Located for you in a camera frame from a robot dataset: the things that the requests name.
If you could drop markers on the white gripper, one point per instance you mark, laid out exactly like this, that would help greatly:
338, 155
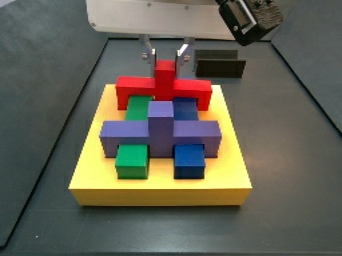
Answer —
177, 18

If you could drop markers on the red E-shaped block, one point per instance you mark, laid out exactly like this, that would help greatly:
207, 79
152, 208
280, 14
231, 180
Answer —
164, 86

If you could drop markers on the yellow base board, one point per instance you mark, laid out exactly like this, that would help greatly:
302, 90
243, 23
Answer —
224, 186

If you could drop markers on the purple cross-shaped block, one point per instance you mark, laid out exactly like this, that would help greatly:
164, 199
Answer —
160, 131

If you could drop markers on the blue rectangular block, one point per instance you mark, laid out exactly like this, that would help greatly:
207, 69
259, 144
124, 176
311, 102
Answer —
188, 156

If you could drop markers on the green rectangular block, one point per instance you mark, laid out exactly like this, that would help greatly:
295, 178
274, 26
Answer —
131, 162

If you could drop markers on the black angle bracket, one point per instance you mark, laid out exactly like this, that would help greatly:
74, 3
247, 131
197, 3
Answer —
217, 64

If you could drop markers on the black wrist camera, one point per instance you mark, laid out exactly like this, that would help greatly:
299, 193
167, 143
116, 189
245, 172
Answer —
249, 18

